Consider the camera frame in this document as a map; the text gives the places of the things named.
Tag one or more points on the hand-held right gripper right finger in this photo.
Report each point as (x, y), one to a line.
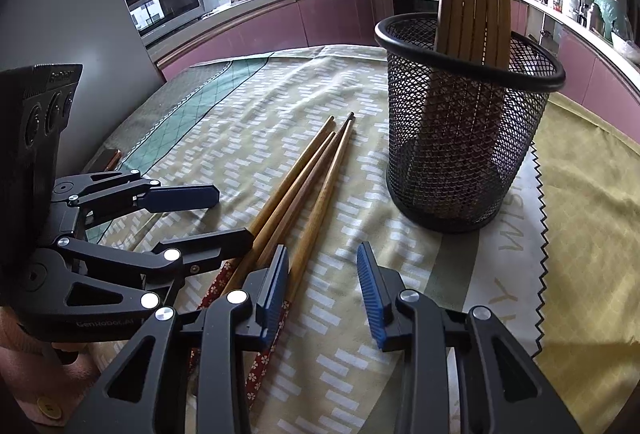
(372, 299)

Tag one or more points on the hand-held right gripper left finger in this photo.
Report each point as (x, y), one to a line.
(272, 299)

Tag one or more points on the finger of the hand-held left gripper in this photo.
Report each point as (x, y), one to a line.
(180, 197)
(210, 246)

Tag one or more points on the black mesh holder cup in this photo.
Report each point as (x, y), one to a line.
(450, 164)

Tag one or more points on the person's left forearm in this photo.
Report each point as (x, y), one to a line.
(30, 374)

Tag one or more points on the patchwork printed tablecloth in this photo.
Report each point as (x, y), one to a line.
(225, 139)

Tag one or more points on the dark smartphone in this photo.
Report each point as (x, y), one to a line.
(105, 159)

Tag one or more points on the pink base cabinets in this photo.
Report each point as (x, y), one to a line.
(600, 74)
(260, 24)

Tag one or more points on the steel thermos flask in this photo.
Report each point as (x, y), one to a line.
(592, 18)

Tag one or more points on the white bowl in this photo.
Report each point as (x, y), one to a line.
(627, 45)

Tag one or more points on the green covered appliance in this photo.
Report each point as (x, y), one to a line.
(610, 14)

